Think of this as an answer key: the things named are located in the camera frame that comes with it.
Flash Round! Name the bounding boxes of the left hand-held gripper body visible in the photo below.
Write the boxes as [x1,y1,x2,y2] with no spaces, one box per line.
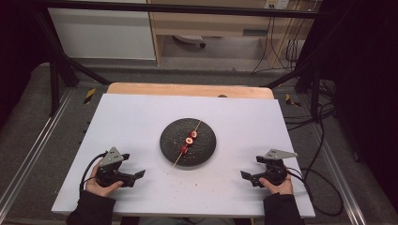
[95,146,135,188]

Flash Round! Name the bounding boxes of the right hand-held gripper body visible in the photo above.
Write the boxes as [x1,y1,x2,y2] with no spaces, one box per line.
[250,148,299,188]

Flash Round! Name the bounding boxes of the thin wooden skewer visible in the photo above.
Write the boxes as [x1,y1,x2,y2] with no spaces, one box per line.
[172,119,203,169]

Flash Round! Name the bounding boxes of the black round plate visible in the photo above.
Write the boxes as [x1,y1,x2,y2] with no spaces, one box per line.
[159,117,218,168]

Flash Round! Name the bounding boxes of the person's right hand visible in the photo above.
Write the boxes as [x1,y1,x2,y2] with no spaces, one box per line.
[258,173,295,196]

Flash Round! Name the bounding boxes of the person's left hand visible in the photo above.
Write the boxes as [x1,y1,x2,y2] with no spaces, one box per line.
[85,160,125,198]

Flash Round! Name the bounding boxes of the white board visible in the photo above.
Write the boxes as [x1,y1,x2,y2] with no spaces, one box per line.
[51,93,316,219]

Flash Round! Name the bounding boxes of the wooden table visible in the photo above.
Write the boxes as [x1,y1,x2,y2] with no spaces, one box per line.
[106,82,276,100]

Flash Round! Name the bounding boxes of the white cabinet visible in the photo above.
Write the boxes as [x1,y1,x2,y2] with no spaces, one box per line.
[46,7,157,61]

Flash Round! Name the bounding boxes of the black curtain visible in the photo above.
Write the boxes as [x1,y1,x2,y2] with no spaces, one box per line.
[0,0,53,128]
[308,0,398,205]

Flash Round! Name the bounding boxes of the grey chair base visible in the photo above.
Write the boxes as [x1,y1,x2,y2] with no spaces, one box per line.
[173,34,207,49]

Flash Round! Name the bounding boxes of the light wooden desk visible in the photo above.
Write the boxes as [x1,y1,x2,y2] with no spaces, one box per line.
[146,0,317,68]

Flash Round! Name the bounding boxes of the white power strip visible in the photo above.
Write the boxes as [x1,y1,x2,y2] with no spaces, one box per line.
[264,0,291,10]

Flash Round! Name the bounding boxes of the left hand-held gripper black cable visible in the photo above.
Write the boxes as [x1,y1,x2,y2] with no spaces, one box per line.
[79,151,109,192]

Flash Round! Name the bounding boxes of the hand-held gripper black cable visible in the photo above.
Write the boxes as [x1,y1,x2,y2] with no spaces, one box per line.
[283,166,344,218]
[79,151,109,192]

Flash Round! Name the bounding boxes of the right hand-held gripper black cable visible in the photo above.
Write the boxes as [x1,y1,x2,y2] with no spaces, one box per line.
[283,166,344,218]

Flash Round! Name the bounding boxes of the aluminium rail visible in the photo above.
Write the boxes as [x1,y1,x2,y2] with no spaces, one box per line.
[308,121,368,225]
[0,88,75,214]

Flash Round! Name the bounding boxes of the black floor cables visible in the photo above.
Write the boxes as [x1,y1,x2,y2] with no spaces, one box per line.
[283,79,338,132]

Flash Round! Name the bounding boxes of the hanging black cables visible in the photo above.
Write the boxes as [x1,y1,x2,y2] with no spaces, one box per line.
[251,15,302,75]

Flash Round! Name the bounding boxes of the black metal frame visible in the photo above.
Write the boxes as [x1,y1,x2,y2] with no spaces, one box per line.
[31,0,332,119]

